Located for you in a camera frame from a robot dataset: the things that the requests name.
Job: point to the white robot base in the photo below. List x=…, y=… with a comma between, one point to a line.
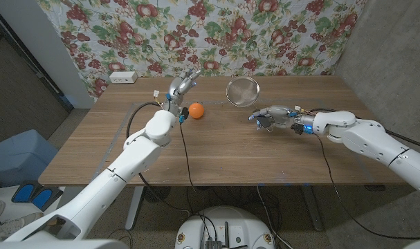
x=227, y=221

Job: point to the blue-grey bin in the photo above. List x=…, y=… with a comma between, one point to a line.
x=19, y=155

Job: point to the white table leg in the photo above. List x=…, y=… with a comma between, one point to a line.
x=133, y=211

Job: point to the floral fruit print backdrop cloth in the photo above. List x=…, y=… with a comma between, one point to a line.
x=202, y=31

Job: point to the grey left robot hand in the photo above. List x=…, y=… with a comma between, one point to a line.
x=178, y=86

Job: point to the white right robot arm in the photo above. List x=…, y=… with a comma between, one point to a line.
x=369, y=138

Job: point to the black round floor fan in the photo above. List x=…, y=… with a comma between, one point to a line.
x=157, y=194

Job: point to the blue and black foot pedals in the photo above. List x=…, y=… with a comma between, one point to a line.
x=36, y=195

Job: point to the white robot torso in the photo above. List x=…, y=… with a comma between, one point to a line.
x=57, y=245

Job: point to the orange fruit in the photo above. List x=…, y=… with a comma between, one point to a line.
x=196, y=110

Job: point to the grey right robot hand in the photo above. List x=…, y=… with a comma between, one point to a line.
x=280, y=115

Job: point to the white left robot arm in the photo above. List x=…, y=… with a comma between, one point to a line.
x=126, y=166

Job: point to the grey table leg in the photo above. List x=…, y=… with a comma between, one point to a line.
x=313, y=211

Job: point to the white power strip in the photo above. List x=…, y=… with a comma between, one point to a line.
x=123, y=77

